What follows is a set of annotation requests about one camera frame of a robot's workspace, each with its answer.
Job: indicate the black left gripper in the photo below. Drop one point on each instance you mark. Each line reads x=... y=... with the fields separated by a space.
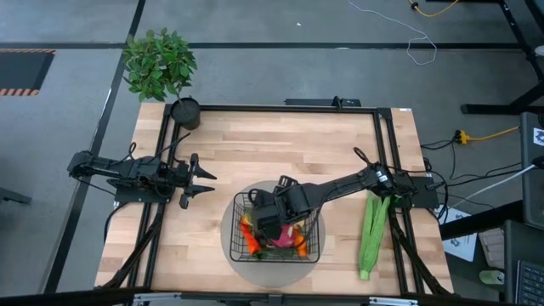
x=187 y=178

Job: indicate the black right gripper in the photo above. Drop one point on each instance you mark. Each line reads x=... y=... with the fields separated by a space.
x=293 y=200

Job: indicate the yellow pear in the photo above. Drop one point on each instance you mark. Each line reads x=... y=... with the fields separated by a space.
x=301 y=224

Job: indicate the pink dragon fruit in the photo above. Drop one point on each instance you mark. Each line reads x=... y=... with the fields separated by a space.
x=284 y=237

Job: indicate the orange mandarin bunch with leaves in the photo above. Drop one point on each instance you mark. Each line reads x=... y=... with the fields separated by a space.
x=300 y=246

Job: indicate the yellow starfruit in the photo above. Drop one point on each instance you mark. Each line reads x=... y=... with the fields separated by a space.
x=245 y=219

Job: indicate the dark green cucumber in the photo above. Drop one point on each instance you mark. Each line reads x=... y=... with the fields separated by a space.
x=276 y=254

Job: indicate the orange carrot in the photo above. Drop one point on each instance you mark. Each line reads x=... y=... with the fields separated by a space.
x=251 y=242

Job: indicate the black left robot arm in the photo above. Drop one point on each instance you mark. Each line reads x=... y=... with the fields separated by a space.
x=127 y=170

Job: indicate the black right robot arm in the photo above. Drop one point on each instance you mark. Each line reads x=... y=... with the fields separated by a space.
x=348 y=180

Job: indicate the black plant pot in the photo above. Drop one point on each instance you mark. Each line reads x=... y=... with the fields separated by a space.
x=185 y=114

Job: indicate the round grey mat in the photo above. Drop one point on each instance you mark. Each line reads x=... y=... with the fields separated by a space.
x=272 y=276

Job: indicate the green corn in husk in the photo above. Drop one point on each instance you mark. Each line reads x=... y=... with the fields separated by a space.
x=372 y=238

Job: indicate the green leafy plant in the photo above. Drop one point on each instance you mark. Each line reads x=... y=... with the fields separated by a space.
x=157 y=64

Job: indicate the white paper sheets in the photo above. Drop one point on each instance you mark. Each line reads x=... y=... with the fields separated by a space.
x=461 y=246

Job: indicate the black hazard striped floor mat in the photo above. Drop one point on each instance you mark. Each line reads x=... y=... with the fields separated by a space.
x=21 y=70

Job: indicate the pale green small object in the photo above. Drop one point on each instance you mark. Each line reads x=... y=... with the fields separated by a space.
x=491 y=277

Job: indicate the grey computer case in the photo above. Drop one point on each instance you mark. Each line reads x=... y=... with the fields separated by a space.
x=533 y=191

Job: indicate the black computer keyboard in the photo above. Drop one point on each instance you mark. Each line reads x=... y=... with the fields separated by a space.
x=531 y=285

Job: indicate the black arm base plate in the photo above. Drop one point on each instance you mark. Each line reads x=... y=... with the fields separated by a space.
x=127 y=196
x=427 y=200

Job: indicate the black aluminium table frame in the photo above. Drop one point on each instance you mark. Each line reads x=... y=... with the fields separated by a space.
x=272 y=109

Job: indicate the black desk leg frame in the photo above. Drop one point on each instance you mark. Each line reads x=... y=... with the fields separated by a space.
x=489 y=109

